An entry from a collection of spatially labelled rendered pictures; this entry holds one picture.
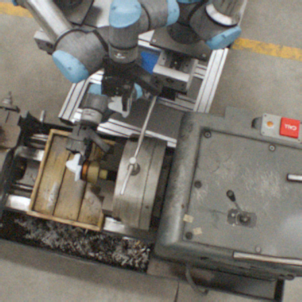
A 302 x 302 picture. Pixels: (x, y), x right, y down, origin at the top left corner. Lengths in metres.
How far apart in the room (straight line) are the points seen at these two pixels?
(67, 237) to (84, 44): 0.97
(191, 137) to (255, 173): 0.22
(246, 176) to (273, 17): 2.08
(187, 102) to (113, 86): 1.36
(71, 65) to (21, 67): 1.79
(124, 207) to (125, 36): 0.53
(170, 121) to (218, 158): 1.19
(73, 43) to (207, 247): 0.70
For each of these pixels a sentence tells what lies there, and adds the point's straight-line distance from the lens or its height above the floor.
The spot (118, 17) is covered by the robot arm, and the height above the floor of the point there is 1.64.
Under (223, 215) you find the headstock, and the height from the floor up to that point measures 1.26.
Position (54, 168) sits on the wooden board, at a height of 0.88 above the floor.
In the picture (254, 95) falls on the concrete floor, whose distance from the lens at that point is 2.76.
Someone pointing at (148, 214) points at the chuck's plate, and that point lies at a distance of 1.23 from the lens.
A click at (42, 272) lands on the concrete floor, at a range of 2.49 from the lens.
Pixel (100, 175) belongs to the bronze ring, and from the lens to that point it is 1.34.
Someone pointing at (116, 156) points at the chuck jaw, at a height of 1.16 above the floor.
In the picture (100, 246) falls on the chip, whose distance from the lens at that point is 1.83.
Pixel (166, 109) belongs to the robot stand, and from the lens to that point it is 2.40.
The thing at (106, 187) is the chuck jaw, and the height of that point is 1.11.
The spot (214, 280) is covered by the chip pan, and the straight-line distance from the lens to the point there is 1.88.
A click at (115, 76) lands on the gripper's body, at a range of 1.08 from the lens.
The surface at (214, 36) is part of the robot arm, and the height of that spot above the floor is 1.36.
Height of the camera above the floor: 2.40
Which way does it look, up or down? 73 degrees down
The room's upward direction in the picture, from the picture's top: 1 degrees counter-clockwise
